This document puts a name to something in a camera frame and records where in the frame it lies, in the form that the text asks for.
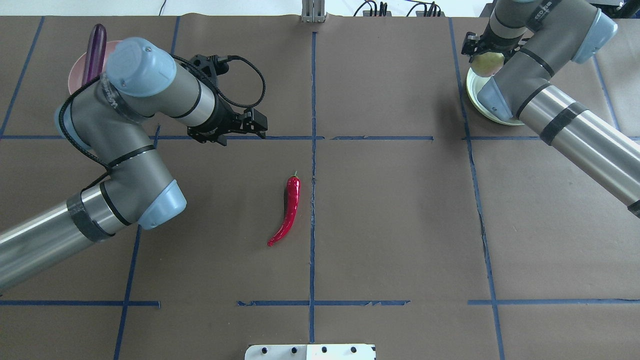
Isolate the red chili pepper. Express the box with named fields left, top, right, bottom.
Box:
left=267, top=171, right=301, bottom=248

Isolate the green yellow apple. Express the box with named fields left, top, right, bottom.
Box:
left=470, top=52, right=505, bottom=78

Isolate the white metal base plate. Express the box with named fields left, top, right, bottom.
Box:
left=244, top=343, right=377, bottom=360

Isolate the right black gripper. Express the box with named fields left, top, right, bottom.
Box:
left=461, top=30, right=531, bottom=63

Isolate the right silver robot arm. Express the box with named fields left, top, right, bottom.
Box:
left=460, top=0, right=640, bottom=217

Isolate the purple eggplant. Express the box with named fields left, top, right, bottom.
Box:
left=81, top=23, right=107, bottom=85

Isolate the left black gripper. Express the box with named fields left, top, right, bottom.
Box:
left=187, top=54, right=268, bottom=147

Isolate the green plate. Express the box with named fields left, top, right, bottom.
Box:
left=465, top=69, right=524, bottom=126

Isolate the pink plate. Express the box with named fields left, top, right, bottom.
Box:
left=67, top=39, right=121, bottom=95

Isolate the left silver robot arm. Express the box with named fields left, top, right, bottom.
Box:
left=0, top=37, right=268, bottom=292

